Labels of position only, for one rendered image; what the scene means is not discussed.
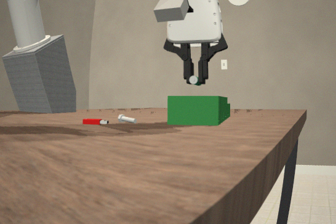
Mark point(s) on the green bin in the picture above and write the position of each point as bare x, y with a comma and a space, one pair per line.
197, 110

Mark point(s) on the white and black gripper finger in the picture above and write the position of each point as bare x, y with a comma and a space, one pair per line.
207, 52
184, 52

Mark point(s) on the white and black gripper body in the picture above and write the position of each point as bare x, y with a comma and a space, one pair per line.
204, 24

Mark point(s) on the green aa battery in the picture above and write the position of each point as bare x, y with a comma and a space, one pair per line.
194, 80

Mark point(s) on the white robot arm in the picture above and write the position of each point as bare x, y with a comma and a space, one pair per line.
29, 30

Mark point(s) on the red usb stick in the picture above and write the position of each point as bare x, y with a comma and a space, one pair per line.
94, 121

